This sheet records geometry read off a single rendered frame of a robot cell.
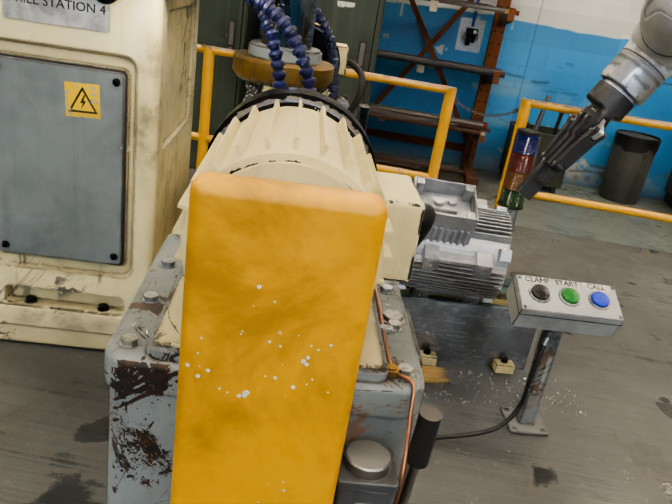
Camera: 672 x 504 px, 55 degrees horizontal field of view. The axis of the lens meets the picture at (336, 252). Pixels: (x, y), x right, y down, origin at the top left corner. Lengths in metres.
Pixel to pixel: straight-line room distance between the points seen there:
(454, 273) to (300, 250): 0.85
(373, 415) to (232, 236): 0.24
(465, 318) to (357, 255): 0.89
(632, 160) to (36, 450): 5.72
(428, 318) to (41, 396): 0.70
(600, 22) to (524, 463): 5.54
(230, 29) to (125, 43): 3.40
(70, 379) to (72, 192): 0.31
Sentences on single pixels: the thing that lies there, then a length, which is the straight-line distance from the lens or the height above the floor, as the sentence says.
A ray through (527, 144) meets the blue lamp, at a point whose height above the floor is 1.19.
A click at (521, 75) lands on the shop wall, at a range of 6.34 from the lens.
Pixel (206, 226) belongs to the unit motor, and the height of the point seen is 1.32.
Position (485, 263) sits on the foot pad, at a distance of 1.24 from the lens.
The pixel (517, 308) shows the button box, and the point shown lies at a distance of 1.07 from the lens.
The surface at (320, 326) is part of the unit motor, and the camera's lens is 0.45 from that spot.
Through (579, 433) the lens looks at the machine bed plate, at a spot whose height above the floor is 0.80.
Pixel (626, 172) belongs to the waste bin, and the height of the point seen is 0.29.
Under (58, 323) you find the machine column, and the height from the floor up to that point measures 0.85.
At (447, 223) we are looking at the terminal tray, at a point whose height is 1.09.
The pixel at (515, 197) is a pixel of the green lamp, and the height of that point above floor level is 1.06.
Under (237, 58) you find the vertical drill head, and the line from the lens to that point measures 1.16.
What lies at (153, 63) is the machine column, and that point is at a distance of 1.05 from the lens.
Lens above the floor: 1.48
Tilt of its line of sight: 23 degrees down
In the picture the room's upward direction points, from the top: 9 degrees clockwise
